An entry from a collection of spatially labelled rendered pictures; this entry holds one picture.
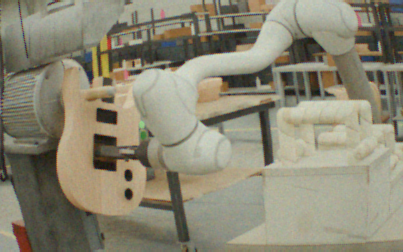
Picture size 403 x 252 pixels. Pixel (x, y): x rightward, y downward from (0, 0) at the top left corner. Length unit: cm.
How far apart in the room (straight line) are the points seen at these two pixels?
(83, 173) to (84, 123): 14
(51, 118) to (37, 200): 33
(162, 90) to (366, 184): 60
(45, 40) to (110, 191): 50
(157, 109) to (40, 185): 71
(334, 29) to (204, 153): 54
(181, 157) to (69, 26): 48
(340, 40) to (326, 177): 70
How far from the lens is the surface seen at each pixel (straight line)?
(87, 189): 187
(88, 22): 172
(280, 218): 133
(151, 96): 155
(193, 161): 164
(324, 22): 185
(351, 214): 124
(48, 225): 216
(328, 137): 143
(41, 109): 197
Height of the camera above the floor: 137
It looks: 8 degrees down
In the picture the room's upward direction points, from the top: 8 degrees counter-clockwise
